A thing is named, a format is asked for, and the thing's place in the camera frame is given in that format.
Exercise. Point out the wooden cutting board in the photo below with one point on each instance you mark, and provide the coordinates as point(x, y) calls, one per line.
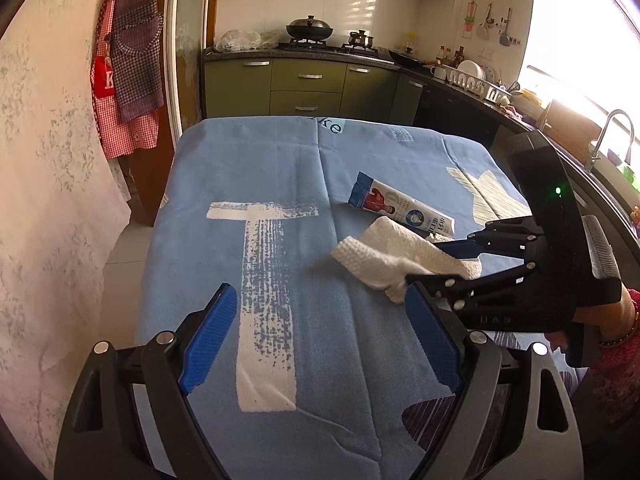
point(565, 127)

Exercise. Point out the person's right forearm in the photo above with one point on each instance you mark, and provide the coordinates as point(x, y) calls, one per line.
point(615, 380)

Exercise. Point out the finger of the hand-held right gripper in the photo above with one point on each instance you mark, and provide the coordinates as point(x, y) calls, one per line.
point(505, 237)
point(480, 280)

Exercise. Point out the hanging white spatula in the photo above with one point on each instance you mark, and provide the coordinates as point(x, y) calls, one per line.
point(488, 25)

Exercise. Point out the white knitted cloth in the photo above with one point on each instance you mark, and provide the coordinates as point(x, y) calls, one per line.
point(400, 250)

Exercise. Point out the hanging grey utensil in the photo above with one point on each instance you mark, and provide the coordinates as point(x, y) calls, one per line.
point(506, 30)

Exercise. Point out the kitchen window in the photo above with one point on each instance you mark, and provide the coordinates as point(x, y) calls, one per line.
point(590, 35)

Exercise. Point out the green kitchen base cabinets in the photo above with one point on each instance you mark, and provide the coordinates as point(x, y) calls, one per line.
point(235, 90)

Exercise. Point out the red checked apron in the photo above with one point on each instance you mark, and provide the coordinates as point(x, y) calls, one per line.
point(112, 120)

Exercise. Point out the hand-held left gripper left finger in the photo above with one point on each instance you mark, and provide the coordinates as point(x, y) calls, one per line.
point(210, 340)

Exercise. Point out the glass sliding door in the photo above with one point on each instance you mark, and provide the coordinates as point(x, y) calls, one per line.
point(187, 35)

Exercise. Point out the white plastic bag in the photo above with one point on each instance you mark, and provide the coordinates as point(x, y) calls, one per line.
point(237, 41)

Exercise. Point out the white plates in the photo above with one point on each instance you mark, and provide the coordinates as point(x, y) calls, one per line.
point(470, 69)

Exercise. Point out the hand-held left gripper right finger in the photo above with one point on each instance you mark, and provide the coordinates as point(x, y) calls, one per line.
point(432, 335)

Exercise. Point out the steel faucet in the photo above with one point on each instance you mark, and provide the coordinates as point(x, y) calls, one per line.
point(607, 125)

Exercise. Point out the white dish rack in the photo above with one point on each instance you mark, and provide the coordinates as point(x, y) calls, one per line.
point(475, 87)

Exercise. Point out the black frying pan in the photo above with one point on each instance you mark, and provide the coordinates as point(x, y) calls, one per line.
point(407, 57)

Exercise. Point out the gas stove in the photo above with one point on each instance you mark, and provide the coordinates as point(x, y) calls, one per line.
point(325, 48)

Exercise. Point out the steel cooking pot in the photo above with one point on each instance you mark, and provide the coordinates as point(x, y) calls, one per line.
point(362, 40)

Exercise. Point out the white floral curtain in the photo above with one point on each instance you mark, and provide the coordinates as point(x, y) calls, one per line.
point(45, 185)

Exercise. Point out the purple checked apron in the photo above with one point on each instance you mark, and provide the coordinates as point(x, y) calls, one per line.
point(135, 45)

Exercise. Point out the black wok with lid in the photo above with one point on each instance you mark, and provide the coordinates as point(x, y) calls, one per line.
point(309, 30)

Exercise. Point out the pink cloth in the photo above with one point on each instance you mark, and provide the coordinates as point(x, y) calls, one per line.
point(510, 112)

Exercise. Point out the white mug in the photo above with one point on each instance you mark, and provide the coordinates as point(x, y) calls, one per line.
point(438, 72)

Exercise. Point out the blue printed tablecloth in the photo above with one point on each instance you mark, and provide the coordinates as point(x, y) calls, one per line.
point(300, 170)

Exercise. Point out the person's right hand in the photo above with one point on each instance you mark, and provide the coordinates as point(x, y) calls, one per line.
point(607, 317)

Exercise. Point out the hanging green red utensil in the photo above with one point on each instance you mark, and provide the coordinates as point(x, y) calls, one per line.
point(470, 20)

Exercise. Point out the white toothpaste tube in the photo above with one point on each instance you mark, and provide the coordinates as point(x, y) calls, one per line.
point(400, 205)

